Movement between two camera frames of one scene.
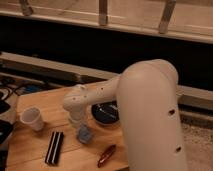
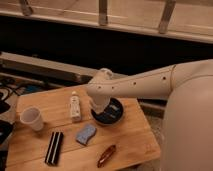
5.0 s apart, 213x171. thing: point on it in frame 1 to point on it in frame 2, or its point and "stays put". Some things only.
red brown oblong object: [105, 157] stays put
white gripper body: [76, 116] to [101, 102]
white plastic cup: [31, 116] stays put
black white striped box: [53, 151] stays put
